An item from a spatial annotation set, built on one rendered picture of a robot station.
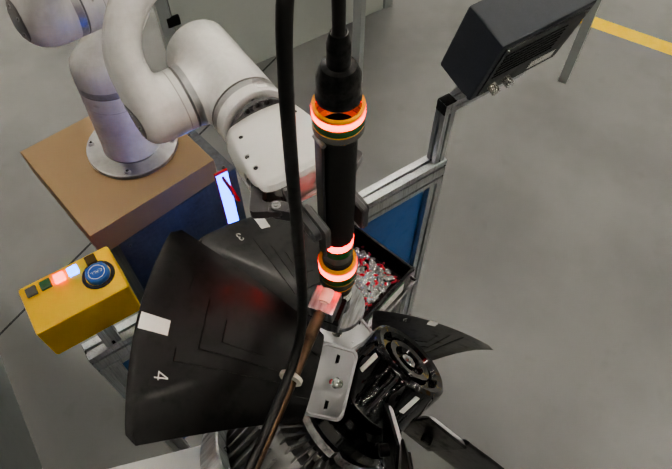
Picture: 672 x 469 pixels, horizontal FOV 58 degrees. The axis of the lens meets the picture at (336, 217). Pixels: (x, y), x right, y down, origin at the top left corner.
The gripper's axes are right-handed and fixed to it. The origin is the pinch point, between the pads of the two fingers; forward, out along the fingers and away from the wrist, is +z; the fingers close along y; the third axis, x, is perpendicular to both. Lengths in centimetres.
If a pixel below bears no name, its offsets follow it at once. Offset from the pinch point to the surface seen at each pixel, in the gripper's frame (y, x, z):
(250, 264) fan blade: 4.3, -29.6, -17.5
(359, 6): -106, -102, -142
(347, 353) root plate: 1.9, -22.6, 4.9
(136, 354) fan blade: 22.8, -5.9, -0.9
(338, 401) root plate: 5.8, -25.0, 8.6
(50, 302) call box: 33, -40, -36
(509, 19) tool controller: -62, -24, -34
